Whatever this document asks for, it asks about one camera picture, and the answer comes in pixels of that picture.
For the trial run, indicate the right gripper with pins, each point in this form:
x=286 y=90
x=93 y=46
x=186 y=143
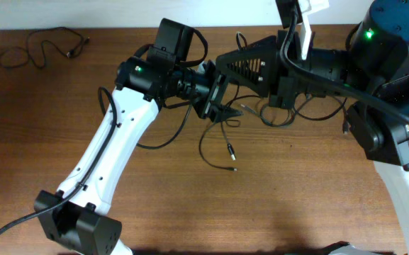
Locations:
x=271 y=81

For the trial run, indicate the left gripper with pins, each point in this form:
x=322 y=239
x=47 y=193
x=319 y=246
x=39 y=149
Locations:
x=208 y=107

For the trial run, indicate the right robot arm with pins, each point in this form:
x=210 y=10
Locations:
x=373 y=69

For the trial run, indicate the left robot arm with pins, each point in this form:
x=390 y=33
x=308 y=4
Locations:
x=75 y=216

